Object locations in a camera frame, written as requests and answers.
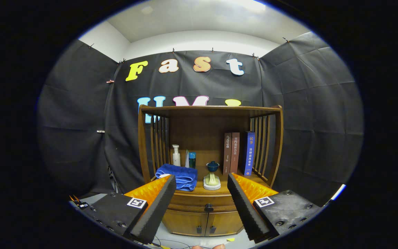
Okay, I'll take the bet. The thin black floor cable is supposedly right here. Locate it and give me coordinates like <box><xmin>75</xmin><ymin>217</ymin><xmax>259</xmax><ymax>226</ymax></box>
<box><xmin>152</xmin><ymin>237</ymin><xmax>190</xmax><ymax>249</ymax></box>

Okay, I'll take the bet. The wooden drawer with black knob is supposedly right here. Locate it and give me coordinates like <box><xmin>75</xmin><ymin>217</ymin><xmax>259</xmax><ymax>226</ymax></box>
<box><xmin>170</xmin><ymin>194</ymin><xmax>236</xmax><ymax>213</ymax></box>

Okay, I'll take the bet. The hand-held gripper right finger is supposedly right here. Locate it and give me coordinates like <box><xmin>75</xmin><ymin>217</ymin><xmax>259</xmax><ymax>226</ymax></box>
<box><xmin>227</xmin><ymin>173</ymin><xmax>324</xmax><ymax>242</ymax></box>

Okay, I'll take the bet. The reddish brown book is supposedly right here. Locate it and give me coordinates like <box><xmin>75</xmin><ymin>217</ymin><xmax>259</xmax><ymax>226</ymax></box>
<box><xmin>230</xmin><ymin>132</ymin><xmax>240</xmax><ymax>174</ymax></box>

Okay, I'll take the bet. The folded blue towel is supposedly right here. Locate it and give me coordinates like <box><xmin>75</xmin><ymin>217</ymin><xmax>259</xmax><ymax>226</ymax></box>
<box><xmin>155</xmin><ymin>164</ymin><xmax>198</xmax><ymax>192</ymax></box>

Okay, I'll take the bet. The wooden countertop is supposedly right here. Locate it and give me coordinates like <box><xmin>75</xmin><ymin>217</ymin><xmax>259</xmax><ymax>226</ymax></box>
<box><xmin>154</xmin><ymin>169</ymin><xmax>272</xmax><ymax>196</ymax></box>

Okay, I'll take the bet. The pale green soap dish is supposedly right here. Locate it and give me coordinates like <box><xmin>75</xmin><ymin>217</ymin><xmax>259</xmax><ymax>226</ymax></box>
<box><xmin>203</xmin><ymin>172</ymin><xmax>221</xmax><ymax>191</ymax></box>

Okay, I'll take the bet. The black backdrop cloth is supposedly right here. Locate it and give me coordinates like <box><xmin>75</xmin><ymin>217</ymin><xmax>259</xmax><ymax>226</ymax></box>
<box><xmin>37</xmin><ymin>32</ymin><xmax>363</xmax><ymax>208</ymax></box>

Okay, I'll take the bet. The dark brown book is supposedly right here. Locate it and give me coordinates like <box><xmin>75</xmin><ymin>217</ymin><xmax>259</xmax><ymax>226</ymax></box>
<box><xmin>223</xmin><ymin>133</ymin><xmax>233</xmax><ymax>175</ymax></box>

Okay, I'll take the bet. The wooden cabinet door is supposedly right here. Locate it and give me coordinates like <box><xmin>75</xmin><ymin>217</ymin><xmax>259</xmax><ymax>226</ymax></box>
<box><xmin>162</xmin><ymin>209</ymin><xmax>206</xmax><ymax>237</ymax></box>
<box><xmin>206</xmin><ymin>211</ymin><xmax>244</xmax><ymax>237</ymax></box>

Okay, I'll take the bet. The brown wooden cabinet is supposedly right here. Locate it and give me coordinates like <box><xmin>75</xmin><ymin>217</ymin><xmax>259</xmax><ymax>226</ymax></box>
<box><xmin>138</xmin><ymin>105</ymin><xmax>284</xmax><ymax>238</ymax></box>

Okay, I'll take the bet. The blue book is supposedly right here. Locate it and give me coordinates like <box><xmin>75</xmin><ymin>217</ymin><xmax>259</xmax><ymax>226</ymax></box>
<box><xmin>243</xmin><ymin>131</ymin><xmax>256</xmax><ymax>176</ymax></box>

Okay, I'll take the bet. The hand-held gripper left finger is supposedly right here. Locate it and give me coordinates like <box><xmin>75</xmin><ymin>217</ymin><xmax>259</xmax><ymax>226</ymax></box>
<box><xmin>81</xmin><ymin>175</ymin><xmax>177</xmax><ymax>245</ymax></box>

